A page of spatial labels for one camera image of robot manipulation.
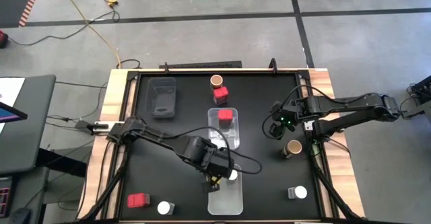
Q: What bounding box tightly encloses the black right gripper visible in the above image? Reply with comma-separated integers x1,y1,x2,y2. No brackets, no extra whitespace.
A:
269,99,306,140

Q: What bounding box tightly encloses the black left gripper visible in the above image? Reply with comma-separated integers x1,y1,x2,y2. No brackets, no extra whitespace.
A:
197,145,236,194

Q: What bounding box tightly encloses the red spice tin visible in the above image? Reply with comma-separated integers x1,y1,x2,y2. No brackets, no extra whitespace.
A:
127,192,152,209
218,109,234,129
213,86,230,106

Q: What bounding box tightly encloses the brown-lid spice jar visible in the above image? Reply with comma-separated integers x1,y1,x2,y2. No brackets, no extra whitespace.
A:
209,74,224,91
281,139,303,160

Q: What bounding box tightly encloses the white plastic bin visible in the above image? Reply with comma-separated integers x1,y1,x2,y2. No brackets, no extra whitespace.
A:
207,163,244,217

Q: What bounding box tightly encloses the clear plastic bin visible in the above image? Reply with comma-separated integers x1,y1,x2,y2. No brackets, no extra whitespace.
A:
207,108,240,151

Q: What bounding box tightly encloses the black ribbed floor strip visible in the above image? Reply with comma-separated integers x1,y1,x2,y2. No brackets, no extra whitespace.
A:
159,61,243,69

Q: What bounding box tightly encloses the smoky grey plastic bin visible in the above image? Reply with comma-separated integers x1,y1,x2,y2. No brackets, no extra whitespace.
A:
145,76,178,119

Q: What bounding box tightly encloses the black desk base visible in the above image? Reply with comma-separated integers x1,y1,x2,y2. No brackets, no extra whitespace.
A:
35,146,89,178

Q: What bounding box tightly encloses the grey side desk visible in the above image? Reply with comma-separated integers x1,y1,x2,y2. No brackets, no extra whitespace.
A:
0,75,57,175

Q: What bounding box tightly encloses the black computer mouse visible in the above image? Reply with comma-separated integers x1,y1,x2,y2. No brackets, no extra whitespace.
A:
9,206,33,224

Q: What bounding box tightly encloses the backlit keyboard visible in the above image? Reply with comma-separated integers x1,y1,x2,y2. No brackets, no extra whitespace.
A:
0,175,15,218

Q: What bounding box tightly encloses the tablet with blue screen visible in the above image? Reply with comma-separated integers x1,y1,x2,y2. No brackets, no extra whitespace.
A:
0,101,29,124

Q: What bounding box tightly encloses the white paper sheet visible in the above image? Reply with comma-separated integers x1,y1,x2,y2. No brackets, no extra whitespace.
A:
0,77,26,134

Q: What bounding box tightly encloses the black mat striped edge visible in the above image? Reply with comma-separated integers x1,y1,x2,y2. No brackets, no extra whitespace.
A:
0,0,44,28

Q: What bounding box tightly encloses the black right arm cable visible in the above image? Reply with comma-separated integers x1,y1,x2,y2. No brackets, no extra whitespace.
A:
261,84,371,140

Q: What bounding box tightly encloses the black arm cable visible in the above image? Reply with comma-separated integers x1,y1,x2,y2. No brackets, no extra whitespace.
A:
261,84,371,140
156,126,263,175

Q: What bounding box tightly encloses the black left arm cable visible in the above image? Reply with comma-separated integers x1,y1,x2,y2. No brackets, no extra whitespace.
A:
156,126,263,175

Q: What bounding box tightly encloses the black table frame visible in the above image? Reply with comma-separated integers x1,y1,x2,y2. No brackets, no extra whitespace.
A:
77,67,367,224

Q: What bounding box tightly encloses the black equipment with cables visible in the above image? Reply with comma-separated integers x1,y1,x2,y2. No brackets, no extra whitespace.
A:
402,75,431,120

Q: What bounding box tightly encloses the black cable loop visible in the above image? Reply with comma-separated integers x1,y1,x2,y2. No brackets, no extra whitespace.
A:
116,59,142,69

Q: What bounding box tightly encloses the black desk cable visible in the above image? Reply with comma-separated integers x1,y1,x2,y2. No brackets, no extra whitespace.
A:
55,80,108,89

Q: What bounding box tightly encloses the black floor cable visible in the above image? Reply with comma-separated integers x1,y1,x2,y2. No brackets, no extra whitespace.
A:
7,9,121,46

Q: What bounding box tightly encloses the long yellow extension cable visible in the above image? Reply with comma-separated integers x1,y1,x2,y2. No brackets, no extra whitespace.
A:
56,0,122,69

